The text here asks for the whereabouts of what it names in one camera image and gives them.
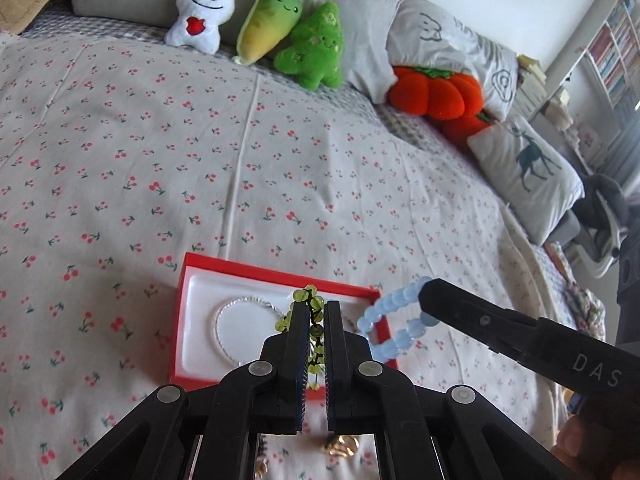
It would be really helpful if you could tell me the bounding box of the light blue bead bracelet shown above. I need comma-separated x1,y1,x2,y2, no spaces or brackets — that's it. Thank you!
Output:
354,275,442,365

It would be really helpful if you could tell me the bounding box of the green bead bracelet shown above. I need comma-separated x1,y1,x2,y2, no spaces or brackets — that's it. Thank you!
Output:
274,284,329,392

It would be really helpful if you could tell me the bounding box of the clear pearl bead bracelet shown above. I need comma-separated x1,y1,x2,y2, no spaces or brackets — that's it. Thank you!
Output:
214,294,286,366

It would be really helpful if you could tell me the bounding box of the large gold knot ring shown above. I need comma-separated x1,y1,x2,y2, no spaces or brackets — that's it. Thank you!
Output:
323,433,362,458

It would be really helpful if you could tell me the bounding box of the red jewelry box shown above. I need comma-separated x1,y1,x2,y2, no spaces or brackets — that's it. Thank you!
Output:
169,252,380,391

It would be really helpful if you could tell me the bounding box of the person's right hand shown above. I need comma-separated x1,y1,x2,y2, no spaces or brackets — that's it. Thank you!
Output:
551,415,608,479

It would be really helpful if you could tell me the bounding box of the deer print pillow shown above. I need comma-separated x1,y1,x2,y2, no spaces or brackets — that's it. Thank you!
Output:
468,113,585,245

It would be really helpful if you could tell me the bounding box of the office chair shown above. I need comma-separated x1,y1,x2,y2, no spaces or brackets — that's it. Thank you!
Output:
567,174,630,278

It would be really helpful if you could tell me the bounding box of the orange pumpkin plush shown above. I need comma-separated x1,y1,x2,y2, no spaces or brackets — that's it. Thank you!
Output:
387,66,484,122
435,113,494,152

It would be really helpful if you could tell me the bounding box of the stack of books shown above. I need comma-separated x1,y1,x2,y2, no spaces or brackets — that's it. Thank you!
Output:
513,54,548,119

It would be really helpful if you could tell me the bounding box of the cherry print bedsheet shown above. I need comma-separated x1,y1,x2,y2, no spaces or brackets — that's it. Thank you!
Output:
1,34,570,479

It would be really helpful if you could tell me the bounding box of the green tree plush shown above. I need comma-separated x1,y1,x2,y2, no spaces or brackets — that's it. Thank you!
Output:
273,1,344,91

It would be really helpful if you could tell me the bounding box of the white bookshelf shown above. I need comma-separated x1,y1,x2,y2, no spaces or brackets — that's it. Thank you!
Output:
546,0,639,131

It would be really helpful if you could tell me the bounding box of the white doodle pillow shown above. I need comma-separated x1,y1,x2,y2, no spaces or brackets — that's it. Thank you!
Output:
386,0,518,122

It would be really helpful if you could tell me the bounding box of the yellow green carrot plush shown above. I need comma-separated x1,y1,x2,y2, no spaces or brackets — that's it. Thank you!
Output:
232,0,303,66

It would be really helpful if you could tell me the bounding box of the white ghost plush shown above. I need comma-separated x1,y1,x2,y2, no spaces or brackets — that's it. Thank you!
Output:
164,0,235,54

